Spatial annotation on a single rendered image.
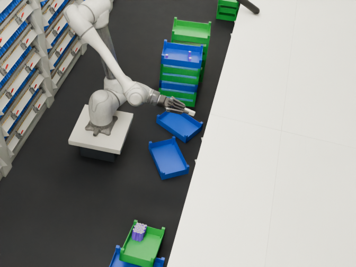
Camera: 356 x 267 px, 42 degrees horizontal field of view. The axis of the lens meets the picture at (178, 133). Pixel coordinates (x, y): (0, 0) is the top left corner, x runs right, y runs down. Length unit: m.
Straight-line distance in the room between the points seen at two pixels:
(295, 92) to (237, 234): 0.54
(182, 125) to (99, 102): 0.83
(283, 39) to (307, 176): 0.57
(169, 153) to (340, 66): 2.03
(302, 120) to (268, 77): 0.19
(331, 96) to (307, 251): 0.54
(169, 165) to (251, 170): 2.18
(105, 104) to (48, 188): 0.69
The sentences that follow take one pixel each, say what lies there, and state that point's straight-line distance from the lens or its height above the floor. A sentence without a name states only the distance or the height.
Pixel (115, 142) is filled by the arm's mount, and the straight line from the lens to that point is 3.13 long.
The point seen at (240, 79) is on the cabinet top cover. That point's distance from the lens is 1.41.
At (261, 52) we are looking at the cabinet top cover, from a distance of 1.54.
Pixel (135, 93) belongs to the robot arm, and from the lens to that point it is 2.60.
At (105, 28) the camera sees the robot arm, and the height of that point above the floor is 0.88.
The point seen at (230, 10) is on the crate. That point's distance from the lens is 4.73.
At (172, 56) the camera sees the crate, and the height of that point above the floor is 0.40.
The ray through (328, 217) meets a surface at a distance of 1.15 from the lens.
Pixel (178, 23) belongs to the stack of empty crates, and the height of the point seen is 0.43.
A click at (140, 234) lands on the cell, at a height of 0.09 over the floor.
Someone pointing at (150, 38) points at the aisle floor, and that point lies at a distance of 4.41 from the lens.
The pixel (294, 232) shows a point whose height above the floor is 1.70.
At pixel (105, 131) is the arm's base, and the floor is 0.26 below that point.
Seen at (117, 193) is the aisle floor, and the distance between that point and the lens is 3.17.
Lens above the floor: 2.60
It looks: 47 degrees down
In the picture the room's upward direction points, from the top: 8 degrees clockwise
